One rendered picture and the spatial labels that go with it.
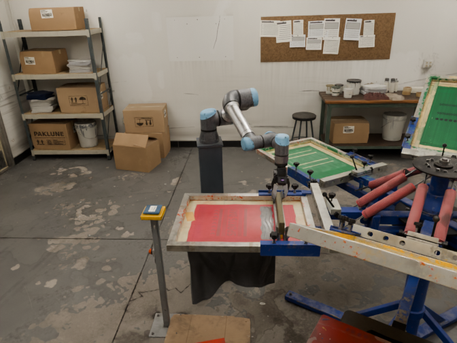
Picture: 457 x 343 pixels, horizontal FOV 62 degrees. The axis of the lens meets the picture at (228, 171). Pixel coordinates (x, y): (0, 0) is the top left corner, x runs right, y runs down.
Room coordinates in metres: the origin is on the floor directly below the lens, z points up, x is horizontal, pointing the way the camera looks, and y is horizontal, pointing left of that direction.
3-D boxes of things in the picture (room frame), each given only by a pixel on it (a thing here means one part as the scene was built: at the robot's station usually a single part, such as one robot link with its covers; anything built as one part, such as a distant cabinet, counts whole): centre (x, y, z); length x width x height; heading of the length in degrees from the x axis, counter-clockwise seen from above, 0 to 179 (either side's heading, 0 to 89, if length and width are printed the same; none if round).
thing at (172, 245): (1.89, -0.08, 0.97); 0.79 x 0.58 x 0.04; 86
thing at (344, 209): (1.85, -0.64, 1.02); 0.17 x 0.06 x 0.05; 86
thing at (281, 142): (1.90, -0.29, 1.42); 0.09 x 0.08 x 0.11; 21
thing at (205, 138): (2.62, 0.13, 1.25); 0.15 x 0.15 x 0.10
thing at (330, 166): (2.63, -0.73, 1.05); 1.08 x 0.61 x 0.23; 26
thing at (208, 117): (2.62, 0.13, 1.37); 0.13 x 0.12 x 0.14; 111
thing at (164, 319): (2.05, 0.48, 0.48); 0.22 x 0.22 x 0.96; 86
